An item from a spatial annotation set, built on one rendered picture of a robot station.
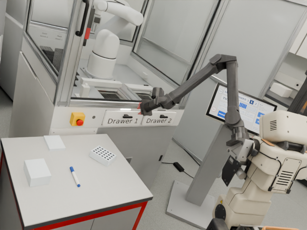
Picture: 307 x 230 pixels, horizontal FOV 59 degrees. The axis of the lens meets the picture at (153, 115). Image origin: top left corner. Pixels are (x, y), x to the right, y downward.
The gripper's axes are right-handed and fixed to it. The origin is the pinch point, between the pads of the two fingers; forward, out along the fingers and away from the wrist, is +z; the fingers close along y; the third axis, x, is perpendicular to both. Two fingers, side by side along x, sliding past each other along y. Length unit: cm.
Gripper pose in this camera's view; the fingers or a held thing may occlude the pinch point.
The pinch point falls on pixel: (138, 111)
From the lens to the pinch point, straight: 173.7
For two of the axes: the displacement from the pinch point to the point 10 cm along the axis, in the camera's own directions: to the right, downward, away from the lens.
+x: -7.8, -0.2, -6.2
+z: -6.1, 2.5, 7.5
